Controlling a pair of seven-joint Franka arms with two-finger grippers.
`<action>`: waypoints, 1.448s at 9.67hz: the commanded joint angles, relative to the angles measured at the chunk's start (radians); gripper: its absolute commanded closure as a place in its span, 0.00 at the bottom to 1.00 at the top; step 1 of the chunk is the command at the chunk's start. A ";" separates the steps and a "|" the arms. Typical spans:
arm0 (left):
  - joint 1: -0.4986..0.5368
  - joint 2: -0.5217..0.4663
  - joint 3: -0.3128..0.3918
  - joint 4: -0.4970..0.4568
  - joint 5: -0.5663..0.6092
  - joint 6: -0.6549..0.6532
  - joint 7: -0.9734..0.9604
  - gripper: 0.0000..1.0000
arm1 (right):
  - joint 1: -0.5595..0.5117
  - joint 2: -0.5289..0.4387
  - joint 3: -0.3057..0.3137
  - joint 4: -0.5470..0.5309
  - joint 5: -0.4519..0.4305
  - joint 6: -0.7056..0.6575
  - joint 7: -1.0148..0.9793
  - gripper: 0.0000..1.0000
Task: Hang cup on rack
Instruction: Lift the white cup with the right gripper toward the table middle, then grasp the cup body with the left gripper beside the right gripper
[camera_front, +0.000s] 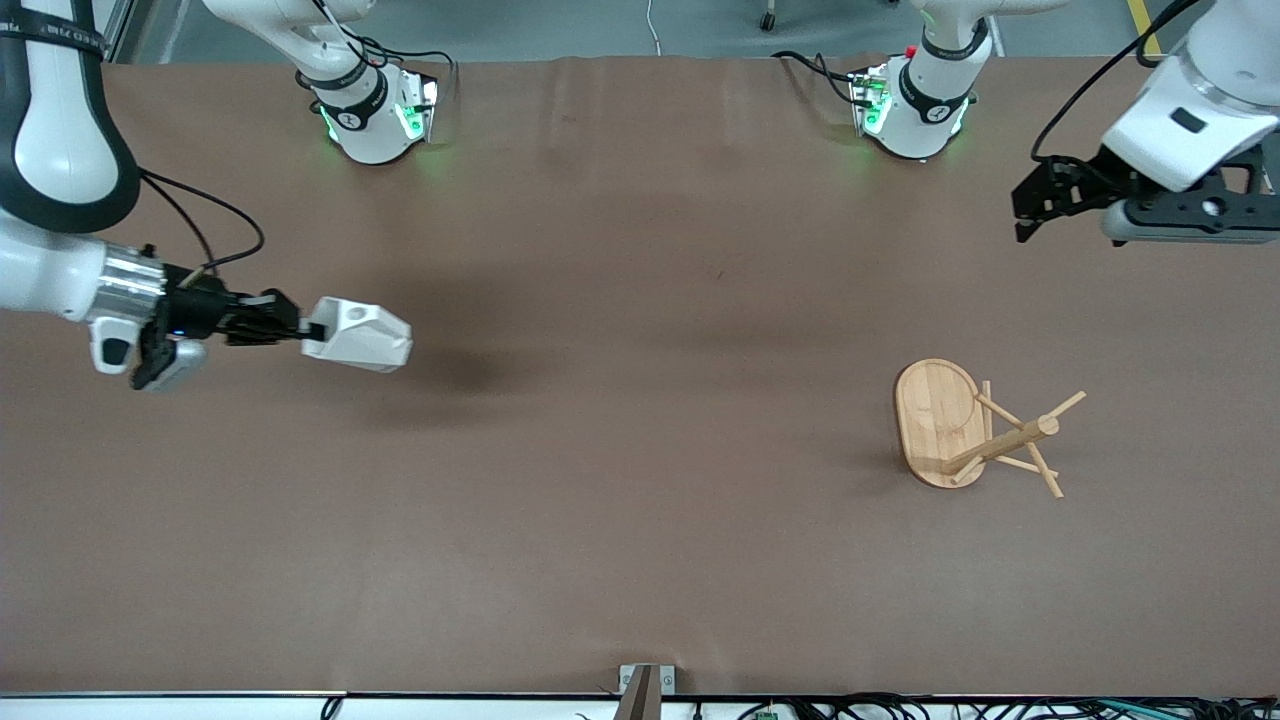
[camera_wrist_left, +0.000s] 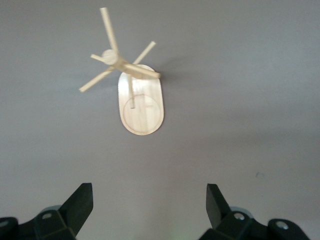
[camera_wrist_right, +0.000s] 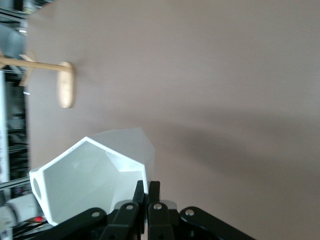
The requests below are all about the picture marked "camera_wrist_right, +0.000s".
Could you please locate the wooden cup rack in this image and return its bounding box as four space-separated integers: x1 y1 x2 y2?
0 49 76 109

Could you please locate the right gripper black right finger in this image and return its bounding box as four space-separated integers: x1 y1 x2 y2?
146 180 177 240

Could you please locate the brown table cover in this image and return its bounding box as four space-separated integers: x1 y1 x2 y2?
26 0 320 240

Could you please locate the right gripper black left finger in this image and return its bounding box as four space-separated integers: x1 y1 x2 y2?
99 179 147 240

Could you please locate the white frame beam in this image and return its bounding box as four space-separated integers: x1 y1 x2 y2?
0 69 8 183

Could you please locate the white faceted cup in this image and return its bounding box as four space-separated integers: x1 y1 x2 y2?
29 127 156 227

